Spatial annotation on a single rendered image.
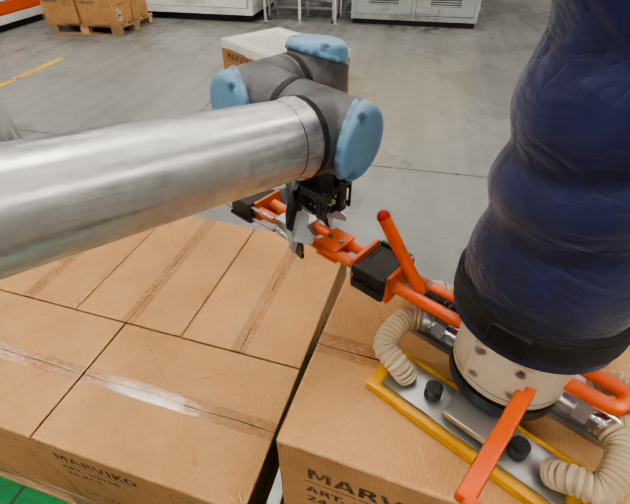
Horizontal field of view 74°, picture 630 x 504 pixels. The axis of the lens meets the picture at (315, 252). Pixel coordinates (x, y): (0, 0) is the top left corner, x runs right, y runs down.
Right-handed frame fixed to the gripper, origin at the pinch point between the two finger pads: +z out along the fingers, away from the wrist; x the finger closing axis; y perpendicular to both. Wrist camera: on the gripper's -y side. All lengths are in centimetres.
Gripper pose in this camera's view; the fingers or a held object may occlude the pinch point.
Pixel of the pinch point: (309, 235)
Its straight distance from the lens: 84.8
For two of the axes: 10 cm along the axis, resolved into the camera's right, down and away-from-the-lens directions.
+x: 6.8, -4.8, 5.6
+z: 0.0, 7.6, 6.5
